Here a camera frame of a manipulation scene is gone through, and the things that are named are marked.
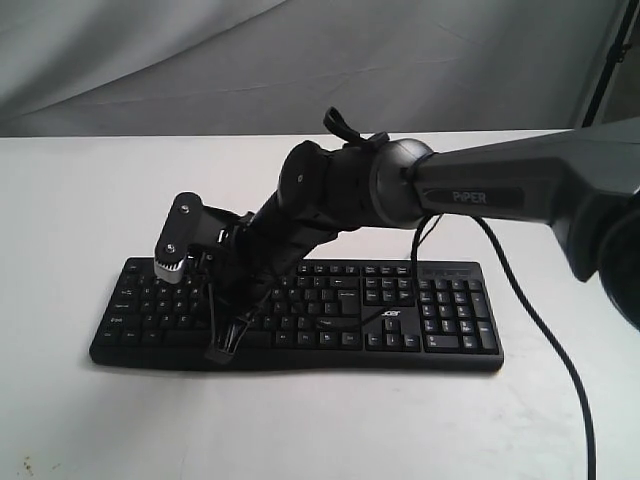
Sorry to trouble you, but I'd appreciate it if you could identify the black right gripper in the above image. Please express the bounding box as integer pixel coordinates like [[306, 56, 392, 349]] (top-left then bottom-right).
[[191, 204, 331, 364]]

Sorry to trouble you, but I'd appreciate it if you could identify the grey backdrop cloth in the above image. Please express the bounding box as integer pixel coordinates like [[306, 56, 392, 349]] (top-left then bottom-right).
[[1, 1, 626, 137]]

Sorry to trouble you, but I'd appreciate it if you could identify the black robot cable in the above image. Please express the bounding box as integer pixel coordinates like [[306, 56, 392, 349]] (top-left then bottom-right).
[[410, 212, 597, 480]]

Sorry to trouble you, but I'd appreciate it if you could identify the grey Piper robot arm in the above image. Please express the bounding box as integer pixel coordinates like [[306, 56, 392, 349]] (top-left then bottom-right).
[[206, 119, 639, 364]]

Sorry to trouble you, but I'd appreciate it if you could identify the black tripod stand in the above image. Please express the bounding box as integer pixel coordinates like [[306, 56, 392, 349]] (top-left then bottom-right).
[[580, 1, 639, 127]]

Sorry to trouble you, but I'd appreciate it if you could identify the black computer keyboard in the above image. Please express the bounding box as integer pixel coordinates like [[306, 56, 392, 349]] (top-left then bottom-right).
[[89, 258, 504, 372]]

